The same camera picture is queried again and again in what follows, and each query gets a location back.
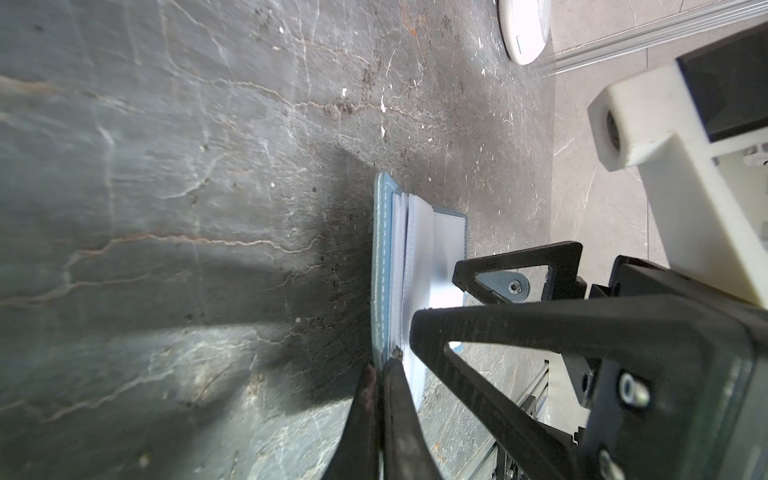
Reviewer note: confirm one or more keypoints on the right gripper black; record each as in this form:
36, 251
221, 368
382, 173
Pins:
681, 390

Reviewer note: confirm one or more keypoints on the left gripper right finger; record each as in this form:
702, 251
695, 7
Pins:
405, 452

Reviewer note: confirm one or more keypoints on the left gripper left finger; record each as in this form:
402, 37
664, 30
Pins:
357, 453

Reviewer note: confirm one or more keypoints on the blue leather card holder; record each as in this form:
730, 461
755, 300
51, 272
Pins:
416, 247

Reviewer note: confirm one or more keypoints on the aluminium front rail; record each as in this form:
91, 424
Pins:
492, 459

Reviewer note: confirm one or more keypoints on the small white round clock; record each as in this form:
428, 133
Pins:
525, 27

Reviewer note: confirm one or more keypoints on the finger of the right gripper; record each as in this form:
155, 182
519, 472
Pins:
498, 278

